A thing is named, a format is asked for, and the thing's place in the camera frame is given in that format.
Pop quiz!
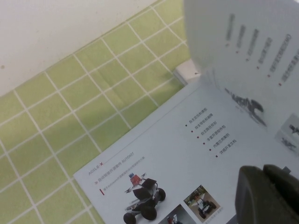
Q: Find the green checkered tablecloth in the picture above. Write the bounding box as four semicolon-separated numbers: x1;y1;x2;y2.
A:
0;0;196;224

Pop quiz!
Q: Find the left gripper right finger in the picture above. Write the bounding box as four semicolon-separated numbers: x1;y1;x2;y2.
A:
262;164;299;224

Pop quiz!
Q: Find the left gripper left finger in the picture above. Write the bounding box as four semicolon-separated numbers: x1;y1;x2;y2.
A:
235;165;289;224

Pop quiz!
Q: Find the white product brochure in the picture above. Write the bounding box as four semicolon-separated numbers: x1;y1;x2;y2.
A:
72;0;299;224

